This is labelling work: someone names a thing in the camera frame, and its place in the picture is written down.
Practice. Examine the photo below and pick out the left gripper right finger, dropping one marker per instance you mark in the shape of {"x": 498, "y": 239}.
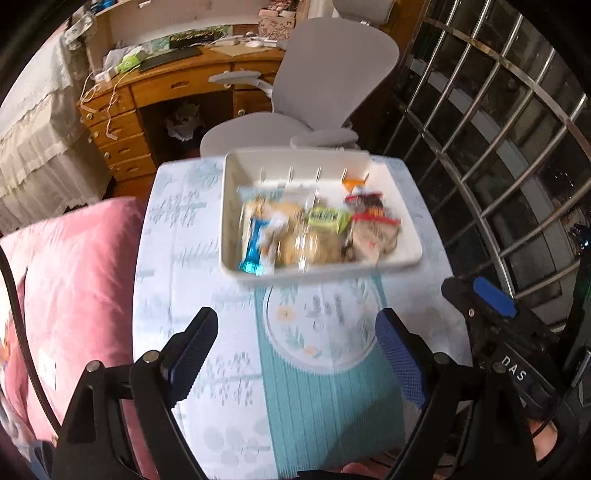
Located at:
{"x": 408, "y": 355}

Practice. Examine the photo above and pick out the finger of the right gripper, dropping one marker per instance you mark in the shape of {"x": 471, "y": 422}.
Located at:
{"x": 461, "y": 295}
{"x": 495, "y": 298}

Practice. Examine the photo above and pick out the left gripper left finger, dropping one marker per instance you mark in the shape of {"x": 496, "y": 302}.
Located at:
{"x": 184, "y": 354}

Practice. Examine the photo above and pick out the white red snack packet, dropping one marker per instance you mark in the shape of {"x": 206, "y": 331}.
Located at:
{"x": 373, "y": 237}

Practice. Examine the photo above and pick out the dark red jerky packet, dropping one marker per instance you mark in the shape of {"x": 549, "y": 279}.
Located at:
{"x": 366, "y": 204}

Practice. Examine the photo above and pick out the yellow rice cake packet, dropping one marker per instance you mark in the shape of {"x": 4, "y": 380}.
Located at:
{"x": 303, "y": 247}

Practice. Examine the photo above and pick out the tree-print white tablecloth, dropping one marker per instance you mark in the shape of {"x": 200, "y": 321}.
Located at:
{"x": 223, "y": 420}

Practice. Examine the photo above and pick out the teal striped placemat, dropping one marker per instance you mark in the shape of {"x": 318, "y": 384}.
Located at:
{"x": 331, "y": 396}

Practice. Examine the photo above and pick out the pink blanket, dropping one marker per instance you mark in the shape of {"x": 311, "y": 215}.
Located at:
{"x": 74, "y": 278}

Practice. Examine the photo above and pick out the green snack packet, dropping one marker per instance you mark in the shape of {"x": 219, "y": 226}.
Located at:
{"x": 328, "y": 219}

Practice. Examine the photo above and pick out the orange snack packet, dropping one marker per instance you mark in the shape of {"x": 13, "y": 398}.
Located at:
{"x": 352, "y": 184}

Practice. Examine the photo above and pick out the steel window grille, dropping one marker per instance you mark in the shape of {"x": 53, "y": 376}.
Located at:
{"x": 494, "y": 127}

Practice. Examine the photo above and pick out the cracker packet clear wrap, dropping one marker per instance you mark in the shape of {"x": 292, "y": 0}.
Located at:
{"x": 261, "y": 225}

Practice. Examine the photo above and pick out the white plastic storage bin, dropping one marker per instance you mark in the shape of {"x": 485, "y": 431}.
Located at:
{"x": 312, "y": 178}

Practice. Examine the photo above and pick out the small cracker packet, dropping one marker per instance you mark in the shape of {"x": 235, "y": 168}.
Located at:
{"x": 295, "y": 213}

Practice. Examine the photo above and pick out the white lace cloth cover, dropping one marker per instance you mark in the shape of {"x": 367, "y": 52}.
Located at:
{"x": 49, "y": 164}

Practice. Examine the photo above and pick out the grey office chair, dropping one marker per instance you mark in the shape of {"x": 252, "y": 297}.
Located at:
{"x": 331, "y": 66}

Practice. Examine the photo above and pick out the wooden desk with drawers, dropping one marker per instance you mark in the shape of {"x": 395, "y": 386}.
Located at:
{"x": 140, "y": 120}

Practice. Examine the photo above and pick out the black keyboard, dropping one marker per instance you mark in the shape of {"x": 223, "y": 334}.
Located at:
{"x": 167, "y": 57}

